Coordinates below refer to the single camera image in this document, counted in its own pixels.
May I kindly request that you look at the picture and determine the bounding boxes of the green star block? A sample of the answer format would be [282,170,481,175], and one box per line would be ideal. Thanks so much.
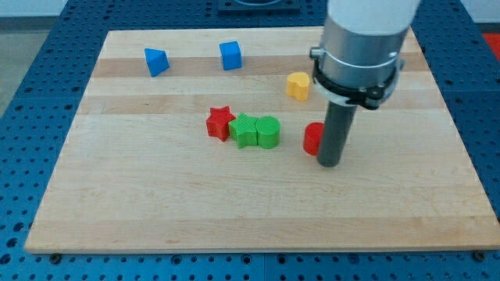
[228,112,258,149]

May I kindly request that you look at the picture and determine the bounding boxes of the green cylinder block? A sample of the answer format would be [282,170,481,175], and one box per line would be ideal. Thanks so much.
[255,116,280,149]

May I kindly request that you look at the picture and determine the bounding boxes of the yellow heart block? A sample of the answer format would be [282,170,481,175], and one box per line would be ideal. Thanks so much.
[286,72,310,101]

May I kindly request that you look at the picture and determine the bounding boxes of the red star block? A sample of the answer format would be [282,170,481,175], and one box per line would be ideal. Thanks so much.
[205,106,236,142]

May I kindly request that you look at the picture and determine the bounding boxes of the blue triangle block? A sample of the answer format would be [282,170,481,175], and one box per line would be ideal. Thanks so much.
[145,48,170,77]

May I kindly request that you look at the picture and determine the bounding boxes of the red cylinder block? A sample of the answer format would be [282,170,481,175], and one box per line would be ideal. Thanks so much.
[302,122,324,155]

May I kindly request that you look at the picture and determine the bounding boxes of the blue cube block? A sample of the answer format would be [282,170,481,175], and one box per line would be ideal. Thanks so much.
[220,41,242,70]

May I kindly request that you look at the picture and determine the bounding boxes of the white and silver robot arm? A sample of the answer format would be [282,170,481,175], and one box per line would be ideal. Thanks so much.
[309,0,420,110]

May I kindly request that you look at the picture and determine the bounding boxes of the wooden board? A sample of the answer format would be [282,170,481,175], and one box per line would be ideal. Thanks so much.
[25,27,499,254]

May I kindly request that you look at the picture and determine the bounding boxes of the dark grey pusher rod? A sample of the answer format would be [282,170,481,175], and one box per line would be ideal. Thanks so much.
[316,101,356,168]

